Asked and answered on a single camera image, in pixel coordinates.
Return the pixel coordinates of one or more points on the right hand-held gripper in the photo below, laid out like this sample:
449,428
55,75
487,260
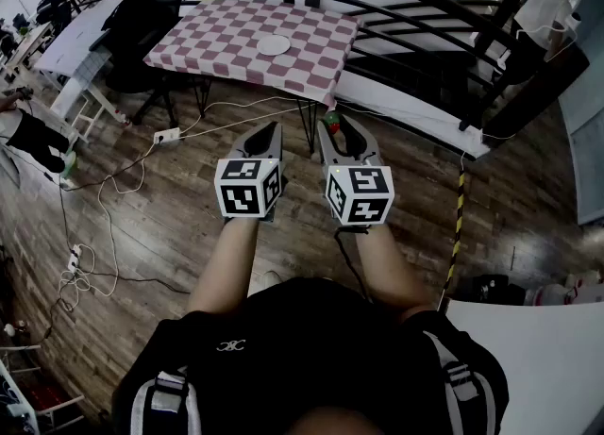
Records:
361,195

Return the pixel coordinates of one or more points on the small red green object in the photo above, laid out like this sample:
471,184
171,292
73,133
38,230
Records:
333,124

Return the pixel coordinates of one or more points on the white red containers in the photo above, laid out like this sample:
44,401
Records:
557,292

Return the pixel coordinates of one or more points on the yellow black striped pole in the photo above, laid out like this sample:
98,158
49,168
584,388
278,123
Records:
458,221

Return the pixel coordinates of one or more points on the white desk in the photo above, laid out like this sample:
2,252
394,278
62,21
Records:
75,41

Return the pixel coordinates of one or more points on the person's right forearm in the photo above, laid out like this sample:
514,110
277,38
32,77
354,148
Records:
387,268

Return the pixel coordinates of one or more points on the large white power strip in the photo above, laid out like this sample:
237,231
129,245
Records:
166,136

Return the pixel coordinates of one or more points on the small white power strip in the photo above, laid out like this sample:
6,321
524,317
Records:
74,258

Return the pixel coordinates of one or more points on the person's black shirt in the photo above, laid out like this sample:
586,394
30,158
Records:
307,353

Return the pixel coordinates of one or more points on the person's white shoe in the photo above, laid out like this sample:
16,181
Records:
269,279

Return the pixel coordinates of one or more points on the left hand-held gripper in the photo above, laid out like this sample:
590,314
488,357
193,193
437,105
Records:
240,188

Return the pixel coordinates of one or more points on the white round plate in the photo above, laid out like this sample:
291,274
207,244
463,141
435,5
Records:
273,45

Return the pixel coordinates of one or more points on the black metal table leg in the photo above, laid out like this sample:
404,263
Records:
203,93
309,126

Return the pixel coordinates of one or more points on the black office chair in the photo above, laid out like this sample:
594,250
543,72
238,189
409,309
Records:
141,27

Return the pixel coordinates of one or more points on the person's left forearm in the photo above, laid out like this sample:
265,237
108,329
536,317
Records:
226,263

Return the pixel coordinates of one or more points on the red white checkered tablecloth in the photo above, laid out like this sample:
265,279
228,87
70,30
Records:
236,32

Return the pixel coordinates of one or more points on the white table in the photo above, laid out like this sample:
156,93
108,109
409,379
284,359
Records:
533,367

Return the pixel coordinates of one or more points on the white platform panel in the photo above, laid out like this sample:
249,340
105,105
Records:
415,114

